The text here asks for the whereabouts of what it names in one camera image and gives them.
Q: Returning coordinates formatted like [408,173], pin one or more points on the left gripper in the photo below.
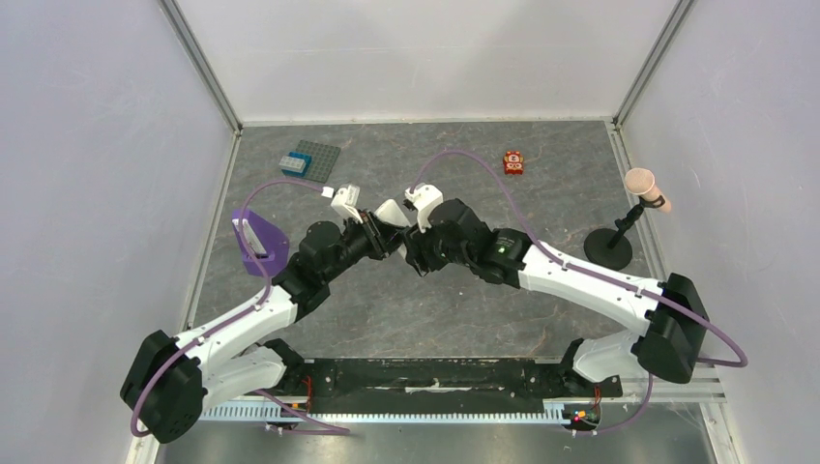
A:
[382,237]

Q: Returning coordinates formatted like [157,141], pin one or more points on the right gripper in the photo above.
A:
[419,245]

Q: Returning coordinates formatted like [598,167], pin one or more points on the white remote control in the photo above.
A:
[390,212]

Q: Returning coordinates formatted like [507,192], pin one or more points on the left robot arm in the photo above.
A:
[174,378]

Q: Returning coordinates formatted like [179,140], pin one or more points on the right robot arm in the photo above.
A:
[656,338]

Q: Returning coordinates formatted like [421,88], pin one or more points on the grey lego baseplate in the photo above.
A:
[320,159]

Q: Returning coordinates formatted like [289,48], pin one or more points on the blue lego brick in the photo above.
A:
[295,164]

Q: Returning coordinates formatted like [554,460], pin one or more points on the purple stand with white device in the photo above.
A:
[264,247]

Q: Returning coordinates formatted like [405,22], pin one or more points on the red toy block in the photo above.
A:
[513,163]

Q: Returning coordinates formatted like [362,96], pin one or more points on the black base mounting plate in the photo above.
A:
[431,386]

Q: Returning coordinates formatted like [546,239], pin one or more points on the pink microphone on black stand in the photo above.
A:
[610,248]

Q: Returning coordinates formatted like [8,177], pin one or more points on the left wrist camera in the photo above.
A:
[344,201]

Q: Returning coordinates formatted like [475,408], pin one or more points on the white slotted cable duct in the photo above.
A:
[267,411]

